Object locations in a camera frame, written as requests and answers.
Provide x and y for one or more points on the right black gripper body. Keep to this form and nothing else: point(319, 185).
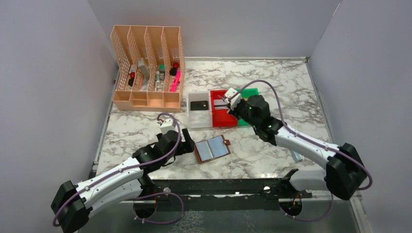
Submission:
point(236, 107)

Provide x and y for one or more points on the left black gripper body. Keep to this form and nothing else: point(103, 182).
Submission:
point(187, 141)

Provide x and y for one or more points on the brown leather card holder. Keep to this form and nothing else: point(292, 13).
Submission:
point(211, 149)

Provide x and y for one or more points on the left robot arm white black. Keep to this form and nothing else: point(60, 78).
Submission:
point(74, 204)

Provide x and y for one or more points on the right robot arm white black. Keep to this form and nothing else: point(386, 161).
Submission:
point(342, 170)

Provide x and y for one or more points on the white striped credit card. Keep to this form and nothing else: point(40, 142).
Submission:
point(220, 105)

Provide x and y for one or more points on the black credit card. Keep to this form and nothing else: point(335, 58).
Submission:
point(201, 105)

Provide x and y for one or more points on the green plastic bin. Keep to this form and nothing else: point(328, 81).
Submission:
point(245, 94)

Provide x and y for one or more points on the red plastic bin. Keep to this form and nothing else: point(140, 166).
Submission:
point(221, 118)

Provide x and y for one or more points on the white plastic bin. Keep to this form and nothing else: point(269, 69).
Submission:
point(199, 119)

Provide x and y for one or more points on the light blue small object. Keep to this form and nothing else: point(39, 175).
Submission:
point(297, 157)

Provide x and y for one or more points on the pink highlighter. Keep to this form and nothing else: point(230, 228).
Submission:
point(176, 81)

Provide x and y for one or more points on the green cap glue stick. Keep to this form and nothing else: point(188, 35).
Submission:
point(160, 74)

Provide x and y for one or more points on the red black marker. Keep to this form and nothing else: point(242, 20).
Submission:
point(131, 79)

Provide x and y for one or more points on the grey stapler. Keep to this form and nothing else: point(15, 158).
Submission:
point(144, 69)

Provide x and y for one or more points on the peach plastic desk organizer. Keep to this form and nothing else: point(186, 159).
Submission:
point(152, 68)

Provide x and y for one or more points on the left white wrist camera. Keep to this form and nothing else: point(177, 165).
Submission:
point(168, 125)

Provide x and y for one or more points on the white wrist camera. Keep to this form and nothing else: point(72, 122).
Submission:
point(232, 97)
point(168, 125)

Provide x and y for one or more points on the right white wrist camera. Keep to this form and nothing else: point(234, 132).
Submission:
point(232, 97)

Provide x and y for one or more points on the black mounting rail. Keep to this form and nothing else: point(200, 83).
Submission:
point(218, 195)

